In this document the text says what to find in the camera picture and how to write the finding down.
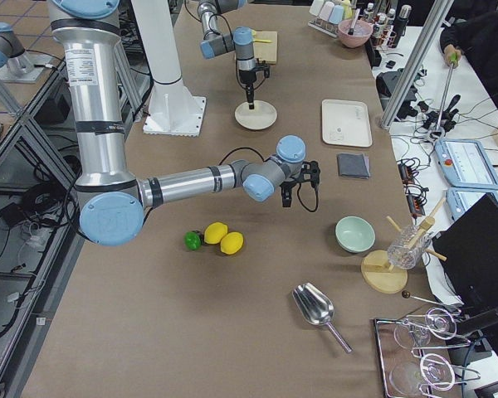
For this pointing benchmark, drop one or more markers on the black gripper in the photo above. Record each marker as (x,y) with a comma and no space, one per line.
(289,184)
(246,78)

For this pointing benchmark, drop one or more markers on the round white plate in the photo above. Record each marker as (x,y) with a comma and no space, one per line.
(262,116)

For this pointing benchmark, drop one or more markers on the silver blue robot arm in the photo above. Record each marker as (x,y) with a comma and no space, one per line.
(112,199)
(216,43)

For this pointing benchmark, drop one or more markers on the rectangular white tray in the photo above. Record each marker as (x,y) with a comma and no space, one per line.
(346,123)

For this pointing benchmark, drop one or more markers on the wooden cutting board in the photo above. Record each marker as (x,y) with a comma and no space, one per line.
(266,51)

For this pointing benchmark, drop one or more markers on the folded grey cloth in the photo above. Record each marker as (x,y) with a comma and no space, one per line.
(353,165)

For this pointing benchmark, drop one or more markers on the yellow lemon right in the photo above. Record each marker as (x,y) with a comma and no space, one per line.
(231,243)

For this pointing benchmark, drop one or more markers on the yellow lemon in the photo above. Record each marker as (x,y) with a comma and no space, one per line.
(231,243)
(215,232)

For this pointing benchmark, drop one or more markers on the mint green bowl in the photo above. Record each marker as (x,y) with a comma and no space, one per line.
(354,234)

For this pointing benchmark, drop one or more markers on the yellow lemon left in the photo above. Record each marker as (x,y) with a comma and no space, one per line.
(215,232)

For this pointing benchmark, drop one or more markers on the green toy pepper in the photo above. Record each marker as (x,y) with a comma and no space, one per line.
(193,240)

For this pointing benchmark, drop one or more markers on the pastel cups rack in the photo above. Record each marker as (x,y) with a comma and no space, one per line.
(327,15)

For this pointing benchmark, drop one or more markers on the pink mixing bowl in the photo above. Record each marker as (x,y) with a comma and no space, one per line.
(362,32)

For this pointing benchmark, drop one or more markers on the metal scoop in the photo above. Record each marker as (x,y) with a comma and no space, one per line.
(318,310)

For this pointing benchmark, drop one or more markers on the wooden cup stand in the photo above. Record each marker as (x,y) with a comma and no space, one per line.
(389,279)

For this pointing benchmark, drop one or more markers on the clear glass cup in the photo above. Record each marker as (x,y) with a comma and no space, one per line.
(404,255)

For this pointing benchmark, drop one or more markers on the black thermos bottle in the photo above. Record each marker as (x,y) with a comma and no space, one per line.
(400,23)

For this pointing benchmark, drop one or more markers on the blue teach pendant lower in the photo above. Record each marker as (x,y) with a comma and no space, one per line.
(461,199)

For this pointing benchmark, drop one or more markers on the blue teach pendant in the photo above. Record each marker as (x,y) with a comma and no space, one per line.
(465,164)
(461,199)

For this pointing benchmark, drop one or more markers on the metal grabber stick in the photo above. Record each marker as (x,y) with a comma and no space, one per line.
(446,91)

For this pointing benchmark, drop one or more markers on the blue teach pendant upper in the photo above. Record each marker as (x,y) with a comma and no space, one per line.
(465,164)

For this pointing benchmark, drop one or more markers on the black monitor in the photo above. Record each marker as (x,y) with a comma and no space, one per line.
(471,247)

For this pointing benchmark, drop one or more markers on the person in black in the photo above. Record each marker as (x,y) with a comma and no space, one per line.
(477,40)

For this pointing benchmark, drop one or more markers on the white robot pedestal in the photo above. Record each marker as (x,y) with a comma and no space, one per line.
(172,110)

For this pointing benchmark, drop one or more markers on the aluminium frame post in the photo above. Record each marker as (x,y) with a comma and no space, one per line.
(436,16)

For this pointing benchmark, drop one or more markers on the metal wire glass rack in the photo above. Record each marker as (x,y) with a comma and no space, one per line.
(413,354)

